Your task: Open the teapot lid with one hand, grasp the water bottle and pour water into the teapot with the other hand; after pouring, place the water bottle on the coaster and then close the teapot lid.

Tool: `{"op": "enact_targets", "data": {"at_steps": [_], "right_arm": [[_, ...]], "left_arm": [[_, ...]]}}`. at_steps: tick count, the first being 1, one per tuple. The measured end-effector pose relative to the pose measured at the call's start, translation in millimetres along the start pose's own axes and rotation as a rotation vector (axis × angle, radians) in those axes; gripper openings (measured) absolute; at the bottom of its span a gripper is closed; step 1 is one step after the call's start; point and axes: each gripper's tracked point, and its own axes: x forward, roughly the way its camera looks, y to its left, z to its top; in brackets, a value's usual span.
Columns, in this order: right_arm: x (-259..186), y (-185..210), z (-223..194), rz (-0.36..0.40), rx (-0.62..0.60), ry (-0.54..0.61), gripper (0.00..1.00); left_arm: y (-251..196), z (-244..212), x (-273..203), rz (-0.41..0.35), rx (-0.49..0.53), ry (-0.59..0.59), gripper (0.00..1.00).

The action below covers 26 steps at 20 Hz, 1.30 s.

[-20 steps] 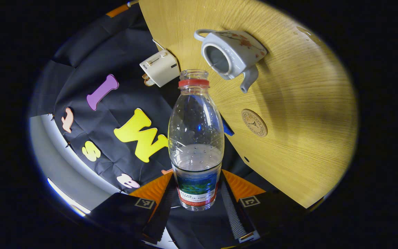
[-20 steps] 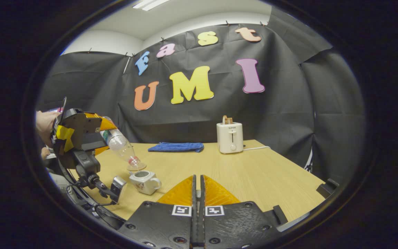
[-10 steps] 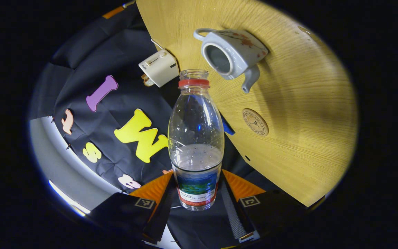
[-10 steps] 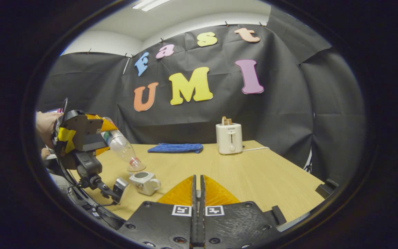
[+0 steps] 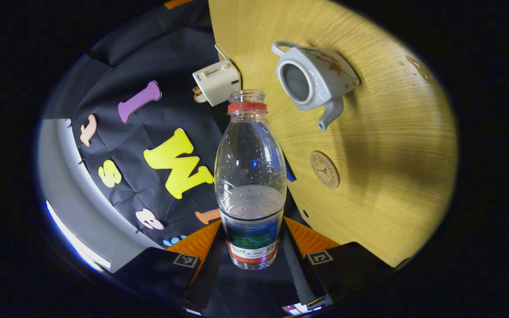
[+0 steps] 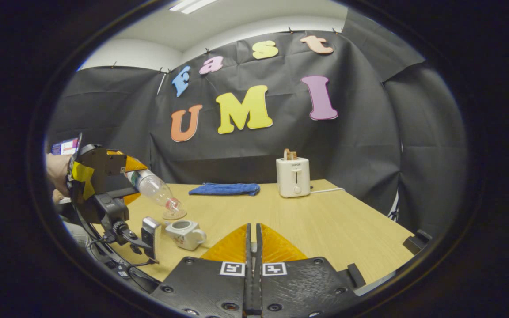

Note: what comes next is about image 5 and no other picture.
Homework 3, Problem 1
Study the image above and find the round wooden coaster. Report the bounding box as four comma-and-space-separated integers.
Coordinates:
311, 151, 340, 189

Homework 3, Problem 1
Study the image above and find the clear plastic water bottle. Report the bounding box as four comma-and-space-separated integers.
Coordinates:
214, 90, 288, 271

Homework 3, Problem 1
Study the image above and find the white toaster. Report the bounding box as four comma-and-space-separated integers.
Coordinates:
192, 59, 242, 107

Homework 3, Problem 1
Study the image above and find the white ceramic teacup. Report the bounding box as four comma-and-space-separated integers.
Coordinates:
271, 41, 361, 132

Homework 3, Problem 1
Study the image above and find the black backdrop cloth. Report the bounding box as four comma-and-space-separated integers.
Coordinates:
42, 0, 317, 248

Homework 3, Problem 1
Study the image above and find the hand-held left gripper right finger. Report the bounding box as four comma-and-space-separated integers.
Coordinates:
281, 216, 396, 310

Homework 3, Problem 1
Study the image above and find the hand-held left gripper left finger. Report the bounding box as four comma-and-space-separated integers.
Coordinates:
113, 220, 227, 310

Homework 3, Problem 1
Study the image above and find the blue towel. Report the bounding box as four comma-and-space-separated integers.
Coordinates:
285, 155, 297, 182

